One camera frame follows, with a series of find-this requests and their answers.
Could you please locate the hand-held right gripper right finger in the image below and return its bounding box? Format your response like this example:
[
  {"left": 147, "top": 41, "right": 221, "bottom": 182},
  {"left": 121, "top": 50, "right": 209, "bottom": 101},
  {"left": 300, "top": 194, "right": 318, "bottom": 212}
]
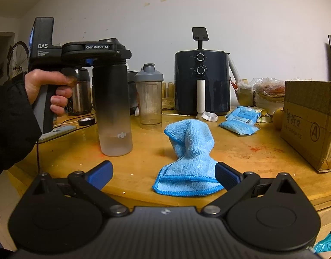
[{"left": 202, "top": 162, "right": 306, "bottom": 218}]

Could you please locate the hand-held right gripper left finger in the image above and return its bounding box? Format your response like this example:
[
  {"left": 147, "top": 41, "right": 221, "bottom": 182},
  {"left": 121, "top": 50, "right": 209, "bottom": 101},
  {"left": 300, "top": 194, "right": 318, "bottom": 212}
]
[{"left": 25, "top": 160, "right": 129, "bottom": 218}]

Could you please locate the blue microfiber cloth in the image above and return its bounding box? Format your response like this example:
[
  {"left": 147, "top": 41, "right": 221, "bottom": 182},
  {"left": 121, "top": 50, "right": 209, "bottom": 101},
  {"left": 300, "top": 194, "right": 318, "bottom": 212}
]
[{"left": 152, "top": 119, "right": 225, "bottom": 196}]

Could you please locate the black gradient water bottle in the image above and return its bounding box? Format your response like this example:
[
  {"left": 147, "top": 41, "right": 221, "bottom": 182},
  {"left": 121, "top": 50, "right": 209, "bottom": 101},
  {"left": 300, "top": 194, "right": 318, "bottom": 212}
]
[{"left": 92, "top": 59, "right": 133, "bottom": 157}]

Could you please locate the person's left hand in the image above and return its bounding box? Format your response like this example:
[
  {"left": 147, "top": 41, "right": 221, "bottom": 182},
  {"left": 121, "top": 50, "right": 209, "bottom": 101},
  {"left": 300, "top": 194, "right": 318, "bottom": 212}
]
[{"left": 24, "top": 69, "right": 77, "bottom": 118}]

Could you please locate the stainless steel kettle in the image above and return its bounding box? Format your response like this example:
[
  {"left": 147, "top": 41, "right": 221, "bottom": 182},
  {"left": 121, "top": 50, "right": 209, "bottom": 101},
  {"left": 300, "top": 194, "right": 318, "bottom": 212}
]
[{"left": 66, "top": 67, "right": 93, "bottom": 116}]

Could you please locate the bicycle wheel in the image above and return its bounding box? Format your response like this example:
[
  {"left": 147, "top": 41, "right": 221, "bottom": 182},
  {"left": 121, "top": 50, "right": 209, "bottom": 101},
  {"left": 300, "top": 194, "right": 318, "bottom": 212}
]
[{"left": 6, "top": 41, "right": 30, "bottom": 81}]

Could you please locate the blue wipes packet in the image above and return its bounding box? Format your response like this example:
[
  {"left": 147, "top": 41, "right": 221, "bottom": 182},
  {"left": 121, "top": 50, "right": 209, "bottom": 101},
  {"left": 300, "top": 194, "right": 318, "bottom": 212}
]
[
  {"left": 219, "top": 119, "right": 260, "bottom": 136},
  {"left": 231, "top": 106, "right": 263, "bottom": 117},
  {"left": 225, "top": 112, "right": 261, "bottom": 126}
]

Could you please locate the white power strip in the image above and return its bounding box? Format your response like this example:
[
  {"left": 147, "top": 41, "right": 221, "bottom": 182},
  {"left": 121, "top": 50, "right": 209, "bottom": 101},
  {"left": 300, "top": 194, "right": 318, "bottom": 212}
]
[{"left": 38, "top": 125, "right": 77, "bottom": 143}]

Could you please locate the clear shaker bottle grey lid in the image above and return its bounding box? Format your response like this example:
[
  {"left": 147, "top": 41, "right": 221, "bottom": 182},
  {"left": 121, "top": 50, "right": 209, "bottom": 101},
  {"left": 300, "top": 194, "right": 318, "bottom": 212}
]
[{"left": 134, "top": 63, "right": 164, "bottom": 130}]

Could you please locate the yellow pear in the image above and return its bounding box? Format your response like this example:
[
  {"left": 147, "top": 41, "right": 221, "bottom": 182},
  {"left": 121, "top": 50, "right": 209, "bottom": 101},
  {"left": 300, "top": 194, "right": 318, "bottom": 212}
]
[{"left": 272, "top": 108, "right": 284, "bottom": 130}]

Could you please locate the dark blue air fryer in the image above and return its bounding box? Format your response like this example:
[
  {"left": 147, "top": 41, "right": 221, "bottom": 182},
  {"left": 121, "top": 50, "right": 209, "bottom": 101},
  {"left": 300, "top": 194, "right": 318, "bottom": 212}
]
[{"left": 174, "top": 50, "right": 231, "bottom": 116}]

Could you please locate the plastic bag of flatbread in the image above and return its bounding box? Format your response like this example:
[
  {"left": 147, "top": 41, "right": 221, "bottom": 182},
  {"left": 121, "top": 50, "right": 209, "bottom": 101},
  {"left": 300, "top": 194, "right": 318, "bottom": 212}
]
[{"left": 252, "top": 77, "right": 287, "bottom": 108}]

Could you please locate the cardboard box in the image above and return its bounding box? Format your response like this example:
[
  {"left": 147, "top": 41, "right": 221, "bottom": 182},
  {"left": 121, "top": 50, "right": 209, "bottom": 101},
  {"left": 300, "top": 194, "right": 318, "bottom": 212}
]
[{"left": 280, "top": 80, "right": 331, "bottom": 173}]

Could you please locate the white tube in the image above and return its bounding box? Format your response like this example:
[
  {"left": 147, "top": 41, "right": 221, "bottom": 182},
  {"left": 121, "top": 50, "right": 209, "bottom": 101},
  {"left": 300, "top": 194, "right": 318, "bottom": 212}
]
[{"left": 228, "top": 54, "right": 240, "bottom": 87}]

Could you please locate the black phone stand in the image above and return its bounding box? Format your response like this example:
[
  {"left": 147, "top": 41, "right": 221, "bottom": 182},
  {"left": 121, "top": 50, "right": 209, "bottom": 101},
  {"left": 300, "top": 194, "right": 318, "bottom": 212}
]
[{"left": 192, "top": 27, "right": 210, "bottom": 52}]

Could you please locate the blue plastic bag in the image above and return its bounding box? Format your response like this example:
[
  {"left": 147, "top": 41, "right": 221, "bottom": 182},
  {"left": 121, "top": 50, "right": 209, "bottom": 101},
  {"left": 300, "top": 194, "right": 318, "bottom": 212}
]
[{"left": 312, "top": 233, "right": 331, "bottom": 254}]

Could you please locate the white ribbon strap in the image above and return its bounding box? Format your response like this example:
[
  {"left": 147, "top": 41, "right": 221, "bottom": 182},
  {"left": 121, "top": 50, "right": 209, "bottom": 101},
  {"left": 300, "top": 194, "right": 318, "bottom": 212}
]
[{"left": 196, "top": 111, "right": 218, "bottom": 122}]

